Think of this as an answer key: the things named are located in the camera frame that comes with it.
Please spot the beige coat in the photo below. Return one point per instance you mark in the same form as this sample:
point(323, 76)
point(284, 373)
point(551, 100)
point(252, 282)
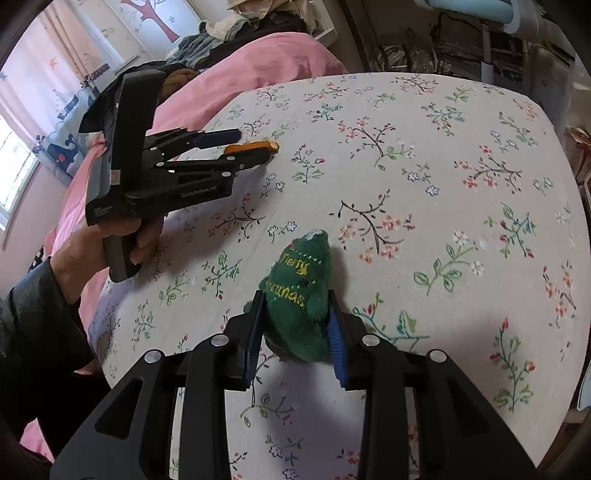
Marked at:
point(258, 7)

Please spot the person's left forearm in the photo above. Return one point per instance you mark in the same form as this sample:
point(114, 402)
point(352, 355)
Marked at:
point(32, 332)

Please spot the pink boat print curtain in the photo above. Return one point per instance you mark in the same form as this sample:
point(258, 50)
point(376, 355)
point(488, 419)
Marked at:
point(60, 106)

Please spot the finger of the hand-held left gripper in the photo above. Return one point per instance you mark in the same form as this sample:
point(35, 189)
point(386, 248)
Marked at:
point(221, 136)
point(217, 165)

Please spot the window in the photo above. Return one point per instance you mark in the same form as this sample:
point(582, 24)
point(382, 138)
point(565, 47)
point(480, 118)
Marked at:
point(14, 175)

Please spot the grey blue desk chair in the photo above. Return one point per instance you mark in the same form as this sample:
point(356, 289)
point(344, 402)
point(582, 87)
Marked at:
point(466, 11)

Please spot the green plush toy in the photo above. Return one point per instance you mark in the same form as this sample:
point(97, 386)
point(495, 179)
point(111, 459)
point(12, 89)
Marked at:
point(295, 295)

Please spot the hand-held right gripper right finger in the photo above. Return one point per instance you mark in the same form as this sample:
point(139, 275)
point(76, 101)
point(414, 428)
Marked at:
point(336, 355)

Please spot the black garment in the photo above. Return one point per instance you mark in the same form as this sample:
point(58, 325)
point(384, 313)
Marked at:
point(277, 25)

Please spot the clear plastic bag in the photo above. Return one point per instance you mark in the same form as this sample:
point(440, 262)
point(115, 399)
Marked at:
point(554, 83)

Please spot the brown plush cloth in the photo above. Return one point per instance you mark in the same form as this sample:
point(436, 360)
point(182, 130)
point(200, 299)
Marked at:
point(180, 83)

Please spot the pink bedspread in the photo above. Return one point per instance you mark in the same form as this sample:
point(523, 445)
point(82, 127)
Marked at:
point(258, 60)

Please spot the blue denim clothing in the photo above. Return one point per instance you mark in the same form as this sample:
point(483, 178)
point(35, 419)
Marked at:
point(194, 46)

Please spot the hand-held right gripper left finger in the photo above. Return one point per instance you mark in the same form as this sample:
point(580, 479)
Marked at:
point(253, 355)

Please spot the person's left hand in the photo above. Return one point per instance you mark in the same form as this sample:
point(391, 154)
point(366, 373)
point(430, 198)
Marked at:
point(78, 258)

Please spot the floral tablecloth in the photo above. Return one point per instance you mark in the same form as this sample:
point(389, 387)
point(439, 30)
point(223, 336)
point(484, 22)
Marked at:
point(415, 230)

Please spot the cream cloth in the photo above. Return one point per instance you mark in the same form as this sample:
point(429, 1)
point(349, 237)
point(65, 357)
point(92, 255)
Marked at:
point(226, 27)

